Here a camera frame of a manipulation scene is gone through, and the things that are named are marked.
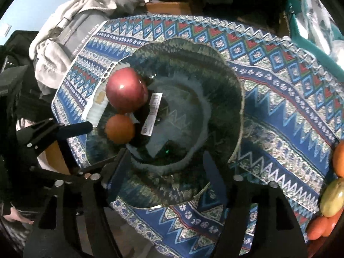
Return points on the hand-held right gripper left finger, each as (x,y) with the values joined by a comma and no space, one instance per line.
(119,169)

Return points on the grey printed bag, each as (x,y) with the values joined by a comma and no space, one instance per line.
(80,31)

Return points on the teal plastic crate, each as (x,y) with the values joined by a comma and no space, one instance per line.
(295,29)

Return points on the orange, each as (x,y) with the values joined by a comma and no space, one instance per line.
(339,159)

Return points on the white barcode label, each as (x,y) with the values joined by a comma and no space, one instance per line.
(152,114)

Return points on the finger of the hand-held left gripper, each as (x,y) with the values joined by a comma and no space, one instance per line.
(76,129)
(51,174)

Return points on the small red apple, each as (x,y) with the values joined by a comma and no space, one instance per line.
(319,228)

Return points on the blue patterned tablecloth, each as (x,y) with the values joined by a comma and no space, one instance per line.
(268,129)

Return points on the white plastic bag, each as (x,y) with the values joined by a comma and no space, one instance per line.
(317,13)

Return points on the large red apple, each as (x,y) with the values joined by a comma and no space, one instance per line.
(126,90)

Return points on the dark glass plate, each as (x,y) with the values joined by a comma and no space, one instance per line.
(193,107)

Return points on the green-yellow mango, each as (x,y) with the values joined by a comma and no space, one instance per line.
(333,197)

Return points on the person's left hand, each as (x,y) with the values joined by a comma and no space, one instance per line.
(16,216)

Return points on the small tangerine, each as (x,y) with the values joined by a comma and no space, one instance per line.
(119,128)

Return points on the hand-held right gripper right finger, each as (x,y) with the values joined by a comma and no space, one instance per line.
(215,177)

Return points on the grey and white clothes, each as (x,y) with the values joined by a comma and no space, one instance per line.
(51,56)

